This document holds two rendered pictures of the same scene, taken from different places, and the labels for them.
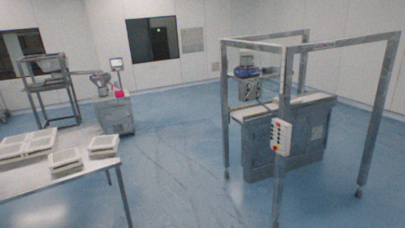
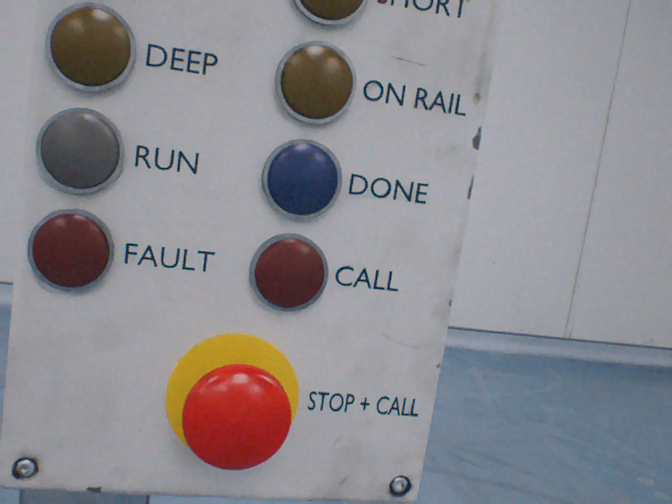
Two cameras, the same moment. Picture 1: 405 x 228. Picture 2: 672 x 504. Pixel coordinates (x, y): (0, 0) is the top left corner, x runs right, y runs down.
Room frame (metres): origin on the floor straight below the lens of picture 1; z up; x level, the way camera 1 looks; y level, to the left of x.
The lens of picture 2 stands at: (1.64, -0.37, 1.07)
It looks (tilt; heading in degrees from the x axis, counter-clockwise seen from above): 9 degrees down; 276
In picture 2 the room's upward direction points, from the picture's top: 9 degrees clockwise
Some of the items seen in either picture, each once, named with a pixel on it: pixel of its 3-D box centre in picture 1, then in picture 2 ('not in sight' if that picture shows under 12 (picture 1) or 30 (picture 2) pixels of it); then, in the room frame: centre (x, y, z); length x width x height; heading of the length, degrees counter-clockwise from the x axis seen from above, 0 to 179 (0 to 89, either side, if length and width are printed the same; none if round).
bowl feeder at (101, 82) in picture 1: (105, 84); not in sight; (4.42, 1.47, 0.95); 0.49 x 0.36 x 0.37; 108
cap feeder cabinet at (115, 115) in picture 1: (114, 114); not in sight; (4.39, 1.41, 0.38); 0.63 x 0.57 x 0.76; 108
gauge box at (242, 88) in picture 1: (250, 89); not in sight; (2.47, -0.63, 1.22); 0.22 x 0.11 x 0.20; 109
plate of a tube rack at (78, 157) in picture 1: (64, 156); not in sight; (1.87, 1.09, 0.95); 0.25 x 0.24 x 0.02; 28
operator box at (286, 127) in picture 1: (280, 137); (252, 173); (1.72, -0.68, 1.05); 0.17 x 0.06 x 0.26; 19
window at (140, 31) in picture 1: (154, 40); not in sight; (7.25, 0.84, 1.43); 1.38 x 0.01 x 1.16; 108
